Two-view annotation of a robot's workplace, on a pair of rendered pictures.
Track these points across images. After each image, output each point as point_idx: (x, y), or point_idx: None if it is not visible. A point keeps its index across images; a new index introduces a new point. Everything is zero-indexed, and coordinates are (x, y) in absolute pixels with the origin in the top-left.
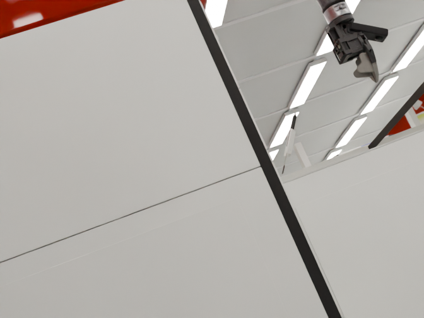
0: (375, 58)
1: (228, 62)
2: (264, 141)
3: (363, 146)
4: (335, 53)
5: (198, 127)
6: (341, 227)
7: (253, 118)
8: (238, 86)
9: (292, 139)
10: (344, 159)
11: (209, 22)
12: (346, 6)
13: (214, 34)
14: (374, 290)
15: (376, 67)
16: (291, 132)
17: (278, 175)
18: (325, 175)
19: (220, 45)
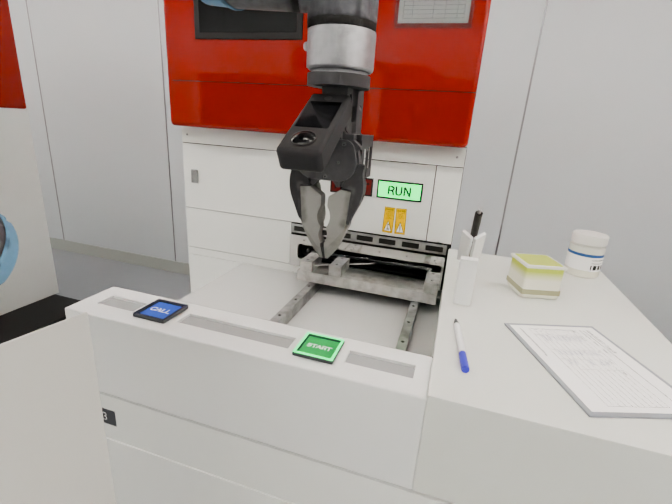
0: (297, 212)
1: (185, 189)
2: (188, 241)
3: (434, 348)
4: (370, 148)
5: None
6: None
7: (187, 226)
8: (186, 205)
9: (464, 246)
10: (202, 286)
11: (183, 159)
12: (307, 45)
13: (184, 168)
14: None
15: (305, 231)
16: (461, 236)
17: (189, 261)
18: None
19: (184, 177)
